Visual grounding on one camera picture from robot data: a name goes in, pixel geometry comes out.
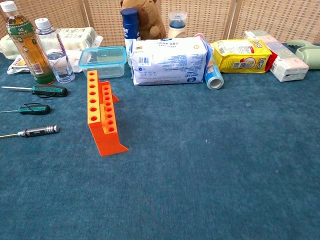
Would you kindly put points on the small green-black screwdriver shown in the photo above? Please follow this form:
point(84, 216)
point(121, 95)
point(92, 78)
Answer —
point(35, 109)

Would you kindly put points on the large green-black screwdriver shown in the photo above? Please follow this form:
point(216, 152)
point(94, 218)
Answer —
point(48, 90)

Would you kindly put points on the white pink snack bag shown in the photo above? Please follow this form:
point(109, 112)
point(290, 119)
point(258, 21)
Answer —
point(17, 65)

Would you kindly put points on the plastic wrap roll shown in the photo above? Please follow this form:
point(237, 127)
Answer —
point(213, 77)

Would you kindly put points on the white paper roll pack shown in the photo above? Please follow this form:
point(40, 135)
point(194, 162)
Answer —
point(75, 37)

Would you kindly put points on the pastel tissue box pack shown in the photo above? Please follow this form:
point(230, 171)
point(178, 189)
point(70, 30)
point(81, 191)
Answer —
point(287, 65)

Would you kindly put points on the brown capybara plush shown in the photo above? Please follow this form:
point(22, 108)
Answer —
point(150, 17)

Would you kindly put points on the green tea bottle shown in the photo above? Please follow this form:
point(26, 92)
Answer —
point(27, 50)

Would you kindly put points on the orange test tube rack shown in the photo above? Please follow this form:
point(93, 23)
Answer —
point(110, 142)

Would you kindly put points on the white wet wipes pack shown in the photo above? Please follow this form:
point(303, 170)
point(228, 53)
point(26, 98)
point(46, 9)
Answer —
point(170, 62)

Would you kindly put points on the blue spray can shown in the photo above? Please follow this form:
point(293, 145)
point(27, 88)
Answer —
point(130, 30)

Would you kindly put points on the green lint roller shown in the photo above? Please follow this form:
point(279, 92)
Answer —
point(308, 55)

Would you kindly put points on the clear container with blue lid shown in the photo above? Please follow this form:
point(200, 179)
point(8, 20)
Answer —
point(110, 60)

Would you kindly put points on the wicker folding screen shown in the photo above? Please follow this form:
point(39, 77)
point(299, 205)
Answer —
point(212, 17)

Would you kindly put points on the red yellow snack box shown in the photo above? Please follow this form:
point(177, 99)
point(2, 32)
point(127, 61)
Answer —
point(272, 62)

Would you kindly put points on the blue table cloth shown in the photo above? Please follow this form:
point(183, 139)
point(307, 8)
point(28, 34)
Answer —
point(187, 162)

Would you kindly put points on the clear water bottle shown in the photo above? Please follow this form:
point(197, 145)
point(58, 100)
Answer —
point(61, 67)

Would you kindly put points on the white bottle with clear cap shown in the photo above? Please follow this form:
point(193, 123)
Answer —
point(177, 27)

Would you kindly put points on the yellow Lipo snack bag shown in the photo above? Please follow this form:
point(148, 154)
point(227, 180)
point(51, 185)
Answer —
point(240, 57)

